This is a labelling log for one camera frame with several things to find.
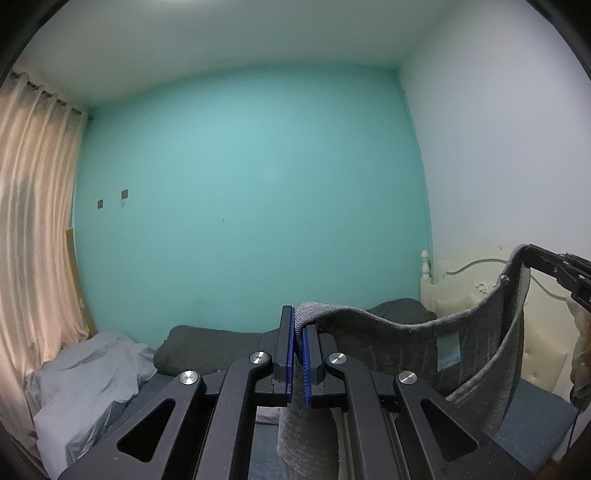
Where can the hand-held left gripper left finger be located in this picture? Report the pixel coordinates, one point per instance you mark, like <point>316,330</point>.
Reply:
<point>289,360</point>

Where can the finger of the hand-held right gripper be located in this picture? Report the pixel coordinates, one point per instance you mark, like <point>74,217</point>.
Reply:
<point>547,261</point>

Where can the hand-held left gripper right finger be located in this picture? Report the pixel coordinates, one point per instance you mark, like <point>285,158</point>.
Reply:
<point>308,374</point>

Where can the grey knit sweater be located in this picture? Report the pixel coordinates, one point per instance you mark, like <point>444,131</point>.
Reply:
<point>392,341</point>

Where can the person's right hand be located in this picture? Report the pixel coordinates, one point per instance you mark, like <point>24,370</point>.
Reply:
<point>584,350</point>

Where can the cream tufted headboard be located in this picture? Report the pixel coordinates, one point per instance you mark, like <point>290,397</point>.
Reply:
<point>545,350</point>

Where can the dark grey long pillow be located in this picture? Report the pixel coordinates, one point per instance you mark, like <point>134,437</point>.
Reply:
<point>198,346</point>

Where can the light grey blanket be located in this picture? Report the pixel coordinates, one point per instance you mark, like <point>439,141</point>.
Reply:
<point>87,378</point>

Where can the pink curtain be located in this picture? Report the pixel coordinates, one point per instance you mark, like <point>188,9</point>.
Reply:
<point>32,230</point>

